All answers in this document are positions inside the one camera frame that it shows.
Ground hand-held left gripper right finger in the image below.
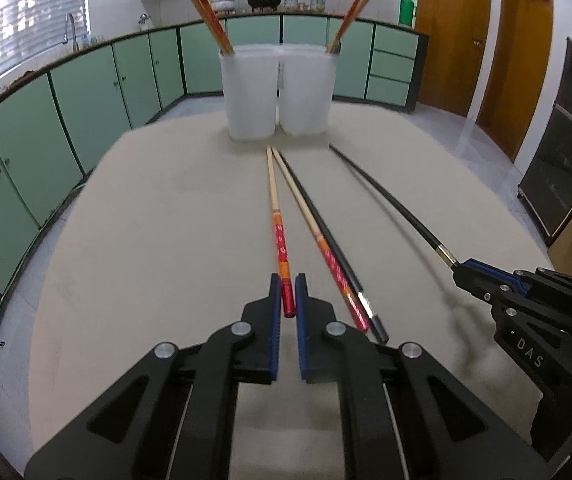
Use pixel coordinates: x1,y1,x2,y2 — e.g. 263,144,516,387
295,272,553,480

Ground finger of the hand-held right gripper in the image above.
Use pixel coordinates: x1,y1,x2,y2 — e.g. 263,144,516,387
452,262,506,307
465,258,533,287

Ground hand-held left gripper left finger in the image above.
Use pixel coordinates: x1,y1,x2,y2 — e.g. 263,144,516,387
25,272,283,480

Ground black chopstick metal band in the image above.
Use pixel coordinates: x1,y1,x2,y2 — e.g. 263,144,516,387
286,165,391,345
328,144,462,270

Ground white two-compartment utensil holder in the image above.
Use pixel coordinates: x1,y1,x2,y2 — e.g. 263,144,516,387
218,44,338,142

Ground brown wooden chopstick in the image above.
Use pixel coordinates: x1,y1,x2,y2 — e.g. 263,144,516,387
326,0,367,55
335,0,373,54

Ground black cabinet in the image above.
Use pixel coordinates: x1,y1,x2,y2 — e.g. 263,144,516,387
517,37,572,247

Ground wooden door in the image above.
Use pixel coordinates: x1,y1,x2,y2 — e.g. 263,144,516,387
476,0,554,163
413,0,493,118

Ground green thermos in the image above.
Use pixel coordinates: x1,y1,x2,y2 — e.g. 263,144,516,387
398,0,418,28

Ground green base cabinets with countertop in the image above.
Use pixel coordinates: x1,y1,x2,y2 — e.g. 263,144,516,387
0,14,429,376

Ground metal kitchen faucet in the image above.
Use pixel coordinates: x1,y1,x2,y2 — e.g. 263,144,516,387
63,12,80,53

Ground window with white blinds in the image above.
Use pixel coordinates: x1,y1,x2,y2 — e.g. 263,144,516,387
0,0,87,81

